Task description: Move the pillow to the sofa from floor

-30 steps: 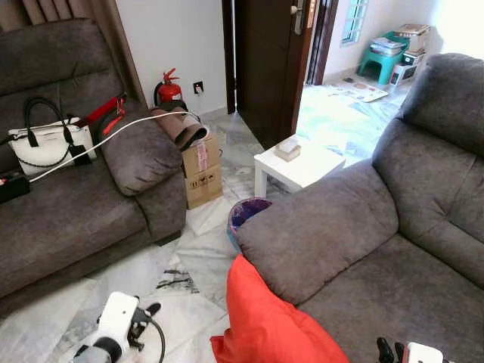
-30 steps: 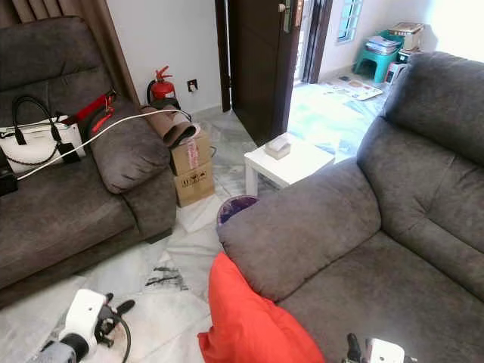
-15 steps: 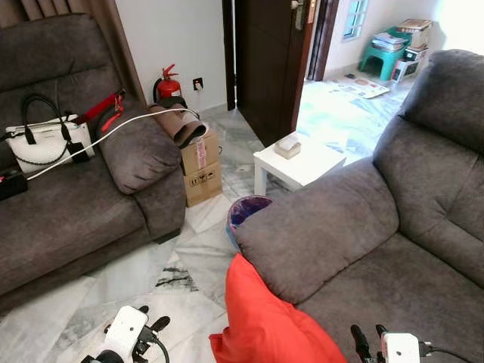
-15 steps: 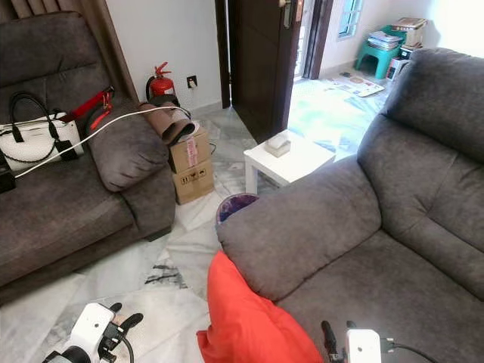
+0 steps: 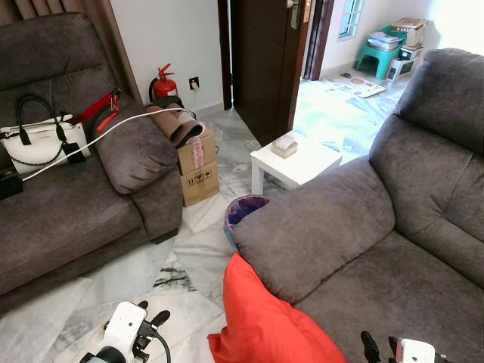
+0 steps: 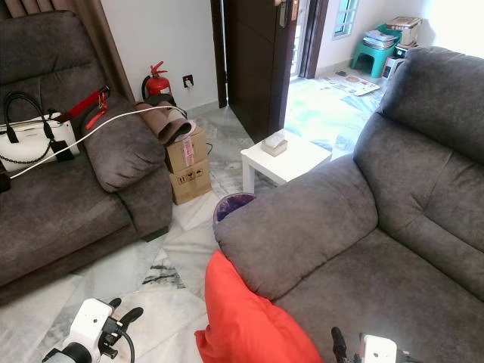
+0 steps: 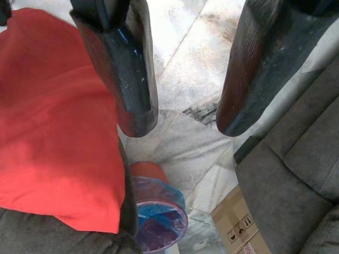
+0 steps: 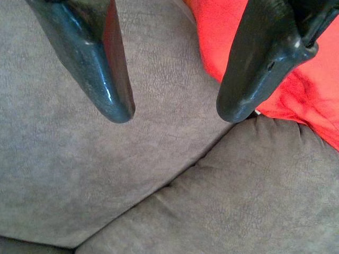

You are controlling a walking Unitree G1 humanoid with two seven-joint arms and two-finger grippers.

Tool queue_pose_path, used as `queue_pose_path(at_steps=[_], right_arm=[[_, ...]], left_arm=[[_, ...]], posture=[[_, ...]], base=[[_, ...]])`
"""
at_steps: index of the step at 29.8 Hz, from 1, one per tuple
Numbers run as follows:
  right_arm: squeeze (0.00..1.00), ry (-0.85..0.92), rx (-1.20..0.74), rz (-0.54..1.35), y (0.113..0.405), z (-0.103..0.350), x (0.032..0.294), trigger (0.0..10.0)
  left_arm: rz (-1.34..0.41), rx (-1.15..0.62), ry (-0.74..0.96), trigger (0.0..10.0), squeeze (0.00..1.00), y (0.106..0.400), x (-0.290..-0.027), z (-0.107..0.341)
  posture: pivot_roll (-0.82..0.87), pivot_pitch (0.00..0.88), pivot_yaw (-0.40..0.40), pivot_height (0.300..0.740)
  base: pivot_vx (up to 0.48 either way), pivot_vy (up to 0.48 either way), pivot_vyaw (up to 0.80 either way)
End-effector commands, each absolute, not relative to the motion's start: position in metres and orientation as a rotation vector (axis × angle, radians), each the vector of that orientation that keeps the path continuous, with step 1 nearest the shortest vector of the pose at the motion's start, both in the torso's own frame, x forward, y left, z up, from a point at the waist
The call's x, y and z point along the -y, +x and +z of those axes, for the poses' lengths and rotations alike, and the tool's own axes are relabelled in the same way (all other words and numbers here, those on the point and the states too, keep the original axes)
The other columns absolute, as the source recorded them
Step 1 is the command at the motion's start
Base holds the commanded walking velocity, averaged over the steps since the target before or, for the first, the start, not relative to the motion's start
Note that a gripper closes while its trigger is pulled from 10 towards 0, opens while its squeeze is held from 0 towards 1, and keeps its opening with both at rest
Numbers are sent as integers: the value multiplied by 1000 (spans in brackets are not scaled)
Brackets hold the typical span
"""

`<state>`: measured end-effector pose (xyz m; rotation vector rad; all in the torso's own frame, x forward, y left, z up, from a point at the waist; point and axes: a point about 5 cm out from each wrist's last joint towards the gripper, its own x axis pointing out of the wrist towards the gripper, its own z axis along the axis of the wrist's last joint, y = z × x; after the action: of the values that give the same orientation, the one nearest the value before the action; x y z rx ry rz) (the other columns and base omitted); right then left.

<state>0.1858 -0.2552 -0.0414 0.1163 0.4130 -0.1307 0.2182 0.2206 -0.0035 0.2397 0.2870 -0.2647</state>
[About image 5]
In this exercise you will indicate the stack of papers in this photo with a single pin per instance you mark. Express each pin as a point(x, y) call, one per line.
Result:
point(386, 39)

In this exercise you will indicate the beige tissue box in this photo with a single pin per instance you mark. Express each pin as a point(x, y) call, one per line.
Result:
point(285, 145)

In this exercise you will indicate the red hook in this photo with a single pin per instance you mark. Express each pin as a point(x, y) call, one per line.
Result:
point(108, 121)

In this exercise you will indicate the purple waste bin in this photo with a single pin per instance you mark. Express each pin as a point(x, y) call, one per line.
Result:
point(243, 212)

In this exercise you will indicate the flat printed paper sheet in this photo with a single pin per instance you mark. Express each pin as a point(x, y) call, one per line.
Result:
point(355, 85)

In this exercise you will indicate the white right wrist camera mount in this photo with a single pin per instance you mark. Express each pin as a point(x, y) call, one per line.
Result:
point(417, 352)

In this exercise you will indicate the cardboard box with red tape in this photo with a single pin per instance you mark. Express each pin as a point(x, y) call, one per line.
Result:
point(198, 151)

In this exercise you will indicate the white appliance box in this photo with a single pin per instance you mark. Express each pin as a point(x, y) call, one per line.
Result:
point(401, 68)

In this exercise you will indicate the cardboard box with printed symbols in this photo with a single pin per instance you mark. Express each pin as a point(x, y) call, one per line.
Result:
point(200, 184)

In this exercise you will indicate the dark wooden door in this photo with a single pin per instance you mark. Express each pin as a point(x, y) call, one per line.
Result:
point(265, 68)

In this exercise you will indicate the red-orange pillow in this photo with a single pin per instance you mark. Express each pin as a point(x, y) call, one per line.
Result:
point(265, 325)

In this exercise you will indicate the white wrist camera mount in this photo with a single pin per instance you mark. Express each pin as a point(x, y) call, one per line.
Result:
point(417, 352)
point(123, 329)

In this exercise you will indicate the wall socket with plug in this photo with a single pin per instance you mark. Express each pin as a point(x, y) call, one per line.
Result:
point(193, 82)

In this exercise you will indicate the green plastic stool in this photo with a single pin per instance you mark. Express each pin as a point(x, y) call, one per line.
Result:
point(374, 59)

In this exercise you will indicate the small white table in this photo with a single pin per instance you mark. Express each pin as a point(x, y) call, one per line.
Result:
point(302, 162)

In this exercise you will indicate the brown rolled mat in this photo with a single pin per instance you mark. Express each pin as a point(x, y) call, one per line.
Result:
point(178, 127)

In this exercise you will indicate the grey fabric sofa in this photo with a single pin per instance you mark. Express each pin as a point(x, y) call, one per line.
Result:
point(68, 212)
point(393, 249)

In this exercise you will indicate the window with grille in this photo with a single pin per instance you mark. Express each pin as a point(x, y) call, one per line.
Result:
point(349, 17)

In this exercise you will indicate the red steering lock bar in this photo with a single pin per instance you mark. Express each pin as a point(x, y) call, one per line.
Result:
point(94, 108)

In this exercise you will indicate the red fire extinguisher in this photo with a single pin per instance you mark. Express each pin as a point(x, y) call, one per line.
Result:
point(164, 87)

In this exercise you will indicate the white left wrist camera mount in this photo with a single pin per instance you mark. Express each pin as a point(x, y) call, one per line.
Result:
point(123, 329)

